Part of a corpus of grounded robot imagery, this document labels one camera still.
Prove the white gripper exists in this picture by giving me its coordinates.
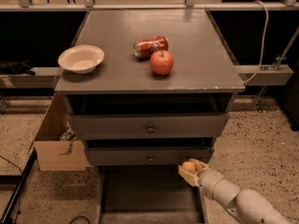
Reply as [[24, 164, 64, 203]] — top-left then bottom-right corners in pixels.
[[178, 158, 224, 200]]

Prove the small orange fruit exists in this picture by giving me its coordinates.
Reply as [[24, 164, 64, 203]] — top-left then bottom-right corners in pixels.
[[181, 161, 196, 172]]

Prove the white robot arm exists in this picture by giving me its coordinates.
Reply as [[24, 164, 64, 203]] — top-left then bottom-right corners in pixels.
[[178, 159, 291, 224]]

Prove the grey middle drawer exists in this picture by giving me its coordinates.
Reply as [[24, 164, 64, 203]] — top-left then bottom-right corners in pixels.
[[86, 147, 211, 166]]

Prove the grey top drawer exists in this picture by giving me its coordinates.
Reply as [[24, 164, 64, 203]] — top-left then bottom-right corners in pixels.
[[68, 113, 229, 140]]

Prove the grey open bottom drawer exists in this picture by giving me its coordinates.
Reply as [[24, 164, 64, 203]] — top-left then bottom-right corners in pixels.
[[95, 165, 207, 224]]

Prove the grey wooden drawer cabinet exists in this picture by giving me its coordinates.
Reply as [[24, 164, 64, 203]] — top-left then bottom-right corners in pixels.
[[53, 8, 247, 224]]

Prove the red apple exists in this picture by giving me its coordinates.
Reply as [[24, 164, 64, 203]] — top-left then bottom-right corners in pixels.
[[149, 50, 174, 76]]

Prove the red soda can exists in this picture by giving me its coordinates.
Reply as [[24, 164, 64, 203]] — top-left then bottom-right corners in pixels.
[[134, 35, 168, 59]]

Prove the brown cardboard box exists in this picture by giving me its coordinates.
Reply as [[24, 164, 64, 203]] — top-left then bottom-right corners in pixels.
[[33, 96, 91, 172]]

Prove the white paper bowl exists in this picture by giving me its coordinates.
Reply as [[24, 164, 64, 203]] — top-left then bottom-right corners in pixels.
[[58, 45, 105, 75]]

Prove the black object on ledge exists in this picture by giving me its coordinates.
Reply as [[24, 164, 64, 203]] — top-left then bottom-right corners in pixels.
[[0, 60, 36, 76]]

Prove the black floor cable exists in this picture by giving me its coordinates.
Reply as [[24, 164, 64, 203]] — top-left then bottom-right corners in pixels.
[[0, 154, 23, 224]]

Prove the white cable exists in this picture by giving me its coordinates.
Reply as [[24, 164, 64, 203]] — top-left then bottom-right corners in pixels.
[[243, 0, 270, 86]]

